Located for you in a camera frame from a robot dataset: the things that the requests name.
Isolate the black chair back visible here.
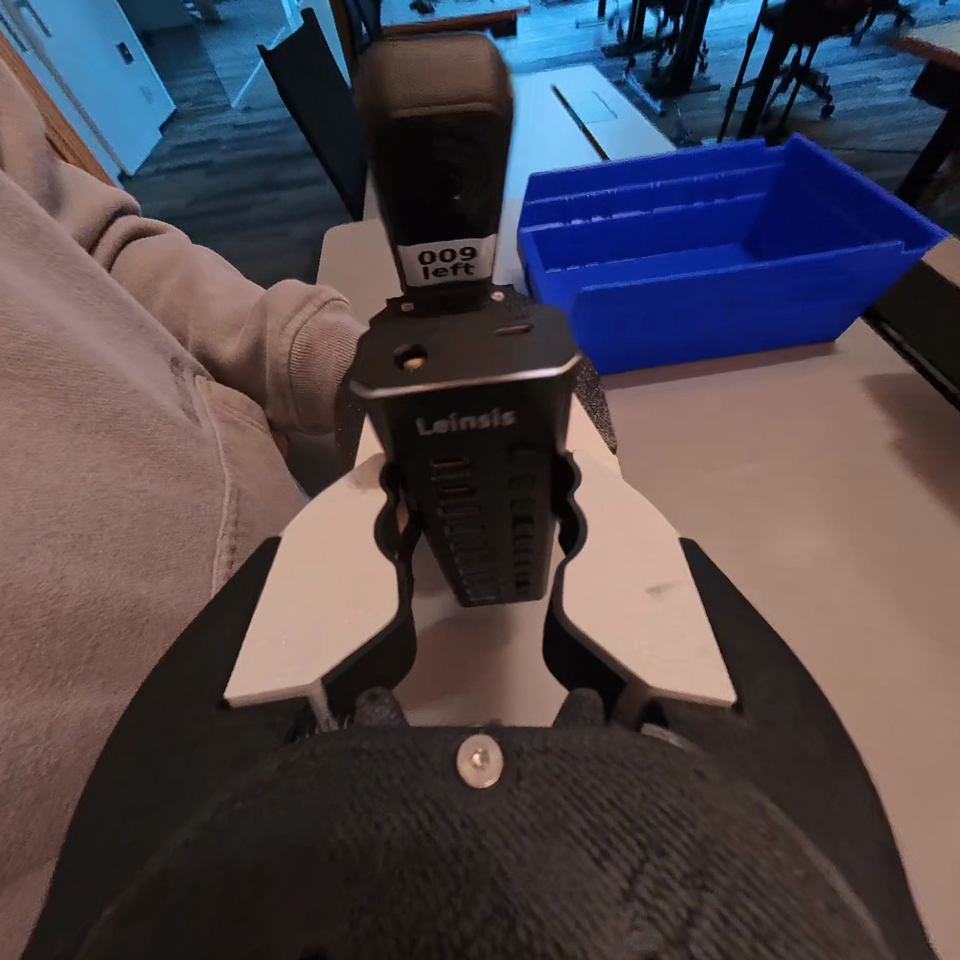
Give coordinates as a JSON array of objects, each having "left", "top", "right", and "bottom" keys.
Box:
[{"left": 257, "top": 7, "right": 369, "bottom": 223}]

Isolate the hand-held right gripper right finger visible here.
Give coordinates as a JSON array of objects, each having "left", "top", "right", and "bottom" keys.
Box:
[{"left": 542, "top": 448, "right": 741, "bottom": 712}]

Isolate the person's left forearm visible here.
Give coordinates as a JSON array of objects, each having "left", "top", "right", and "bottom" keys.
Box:
[{"left": 97, "top": 217, "right": 370, "bottom": 438}]

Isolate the dark side table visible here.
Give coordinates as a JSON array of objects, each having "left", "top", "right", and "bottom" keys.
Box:
[{"left": 892, "top": 18, "right": 960, "bottom": 219}]

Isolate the blue plastic bin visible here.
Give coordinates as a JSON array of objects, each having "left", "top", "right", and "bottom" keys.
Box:
[{"left": 517, "top": 133, "right": 950, "bottom": 376}]

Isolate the black desk frame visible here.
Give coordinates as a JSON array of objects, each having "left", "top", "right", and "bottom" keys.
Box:
[{"left": 600, "top": 0, "right": 721, "bottom": 99}]

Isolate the black multi-port usb hub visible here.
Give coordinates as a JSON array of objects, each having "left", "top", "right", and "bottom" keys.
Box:
[{"left": 347, "top": 300, "right": 588, "bottom": 609}]

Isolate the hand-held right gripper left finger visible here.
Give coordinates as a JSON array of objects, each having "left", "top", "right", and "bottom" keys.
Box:
[{"left": 222, "top": 452, "right": 420, "bottom": 712}]

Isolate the white desk with cable slot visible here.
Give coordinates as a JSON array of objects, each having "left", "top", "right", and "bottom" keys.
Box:
[{"left": 510, "top": 63, "right": 676, "bottom": 162}]

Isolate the white cabinet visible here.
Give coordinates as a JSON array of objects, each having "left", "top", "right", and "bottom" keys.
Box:
[{"left": 0, "top": 0, "right": 178, "bottom": 178}]

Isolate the black office chair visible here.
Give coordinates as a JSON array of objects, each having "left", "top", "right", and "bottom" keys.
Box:
[{"left": 718, "top": 0, "right": 837, "bottom": 144}]

